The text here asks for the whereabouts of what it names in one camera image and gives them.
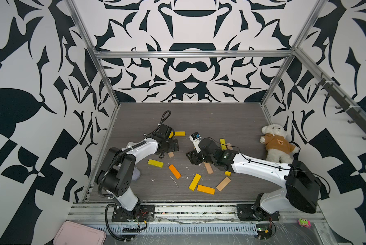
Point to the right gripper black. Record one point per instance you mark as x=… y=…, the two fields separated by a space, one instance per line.
x=191 y=156

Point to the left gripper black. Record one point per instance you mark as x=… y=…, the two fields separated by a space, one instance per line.
x=171 y=146

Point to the yellow block top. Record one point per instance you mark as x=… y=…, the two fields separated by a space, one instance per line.
x=177 y=134

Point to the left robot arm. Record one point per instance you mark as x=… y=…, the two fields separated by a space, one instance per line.
x=115 y=174

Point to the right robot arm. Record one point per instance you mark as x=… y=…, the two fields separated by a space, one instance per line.
x=299 y=188

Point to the orange block lower left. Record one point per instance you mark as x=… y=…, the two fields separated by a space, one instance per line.
x=174 y=171

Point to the natural wood block bottom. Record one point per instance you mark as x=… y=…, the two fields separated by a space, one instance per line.
x=223 y=184

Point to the orange-yellow block bottom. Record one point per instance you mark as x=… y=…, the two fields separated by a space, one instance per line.
x=205 y=189

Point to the white teddy bear brown shirt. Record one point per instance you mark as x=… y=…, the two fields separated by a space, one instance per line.
x=279 y=150

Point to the green circuit board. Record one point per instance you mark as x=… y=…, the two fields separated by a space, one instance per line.
x=263 y=232

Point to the pink small device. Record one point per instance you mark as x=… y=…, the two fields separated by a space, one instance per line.
x=304 y=223

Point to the pink tray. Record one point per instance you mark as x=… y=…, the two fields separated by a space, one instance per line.
x=72 y=233

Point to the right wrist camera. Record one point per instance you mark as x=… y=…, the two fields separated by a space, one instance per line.
x=195 y=138

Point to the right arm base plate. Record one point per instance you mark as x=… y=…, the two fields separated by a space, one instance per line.
x=248 y=212

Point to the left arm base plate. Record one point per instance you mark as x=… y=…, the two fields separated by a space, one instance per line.
x=139 y=213

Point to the white cable duct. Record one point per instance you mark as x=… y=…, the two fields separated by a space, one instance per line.
x=187 y=229

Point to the wall hook rail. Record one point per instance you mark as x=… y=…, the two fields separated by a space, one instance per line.
x=345 y=103

